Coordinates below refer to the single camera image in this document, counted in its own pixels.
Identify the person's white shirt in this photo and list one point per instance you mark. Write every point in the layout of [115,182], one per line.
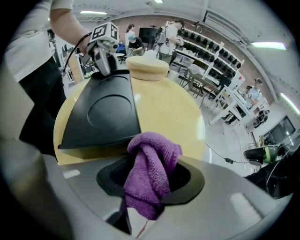
[30,39]

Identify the long ceiling light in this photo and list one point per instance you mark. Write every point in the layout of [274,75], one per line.
[269,45]
[290,100]
[93,12]

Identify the black box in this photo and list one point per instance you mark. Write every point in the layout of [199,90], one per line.
[103,112]

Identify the white workbench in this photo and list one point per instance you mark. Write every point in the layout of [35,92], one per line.
[232,105]

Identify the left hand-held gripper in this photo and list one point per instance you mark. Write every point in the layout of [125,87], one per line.
[104,32]

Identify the black monitor screen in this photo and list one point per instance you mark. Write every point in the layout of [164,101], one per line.
[148,35]

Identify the person's left forearm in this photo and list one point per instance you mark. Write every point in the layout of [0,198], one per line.
[68,21]

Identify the round wooden lid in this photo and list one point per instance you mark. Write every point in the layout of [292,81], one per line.
[147,68]

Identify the purple cloth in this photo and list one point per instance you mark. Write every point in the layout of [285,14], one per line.
[150,168]

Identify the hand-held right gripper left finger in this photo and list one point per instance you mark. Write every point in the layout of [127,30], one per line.
[110,178]

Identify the round wooden table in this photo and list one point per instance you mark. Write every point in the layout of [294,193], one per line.
[168,114]

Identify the grey storage bins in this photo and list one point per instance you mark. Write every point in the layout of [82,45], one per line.
[182,62]

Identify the person's black trousers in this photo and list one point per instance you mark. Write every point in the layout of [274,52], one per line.
[44,105]

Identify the rows of black headsets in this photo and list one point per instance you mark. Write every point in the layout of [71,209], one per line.
[220,55]

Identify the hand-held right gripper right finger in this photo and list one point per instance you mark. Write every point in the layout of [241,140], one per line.
[189,182]

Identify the white shelving rack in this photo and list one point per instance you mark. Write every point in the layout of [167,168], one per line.
[211,54]

